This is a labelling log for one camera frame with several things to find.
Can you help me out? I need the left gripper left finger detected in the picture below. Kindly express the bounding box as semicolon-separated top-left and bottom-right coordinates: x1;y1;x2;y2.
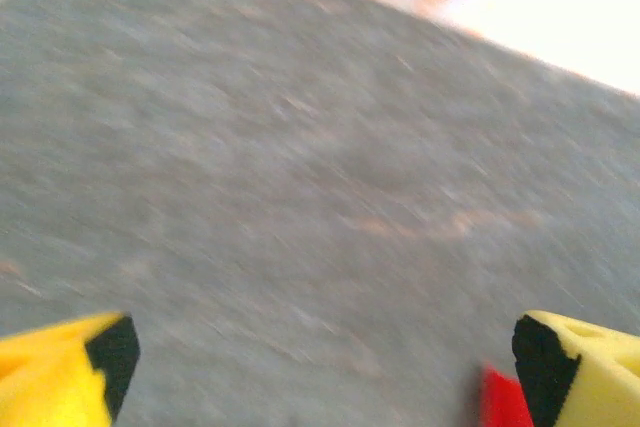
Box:
0;310;141;427

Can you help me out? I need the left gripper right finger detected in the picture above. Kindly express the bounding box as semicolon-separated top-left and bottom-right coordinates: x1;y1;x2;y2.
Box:
510;309;640;427

